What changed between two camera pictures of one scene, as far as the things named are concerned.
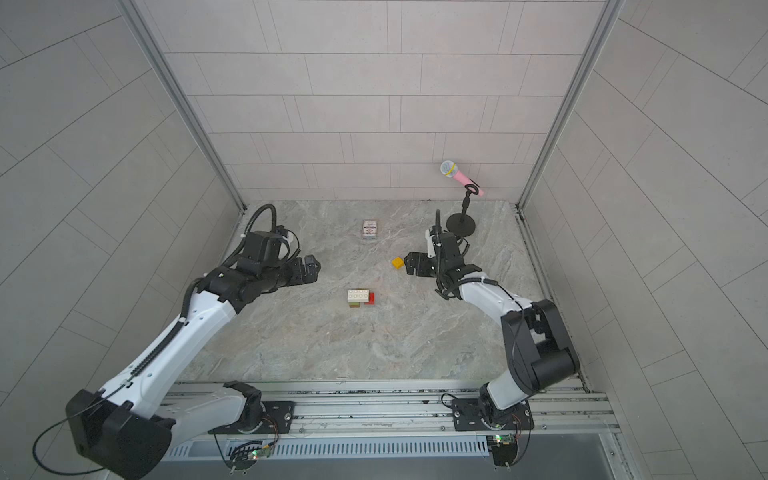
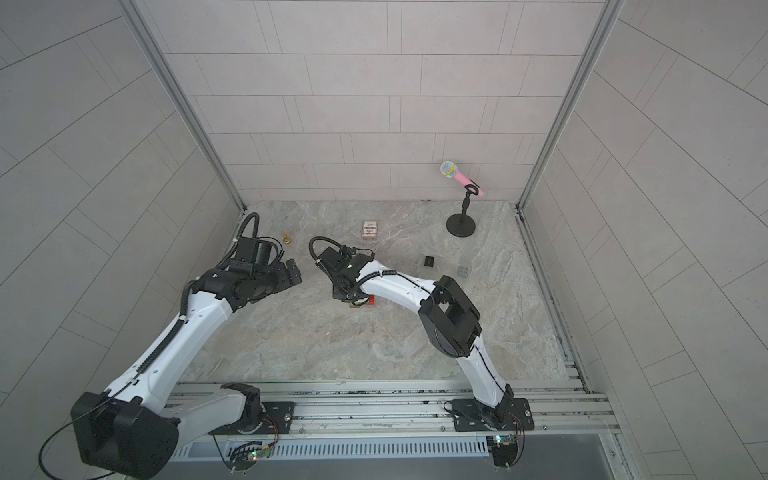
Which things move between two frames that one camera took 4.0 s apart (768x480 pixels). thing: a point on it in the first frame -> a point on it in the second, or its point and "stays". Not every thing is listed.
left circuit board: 244,455 stays
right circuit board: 504,450 stays
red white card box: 370,230 stays
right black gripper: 423,269 -> 339,292
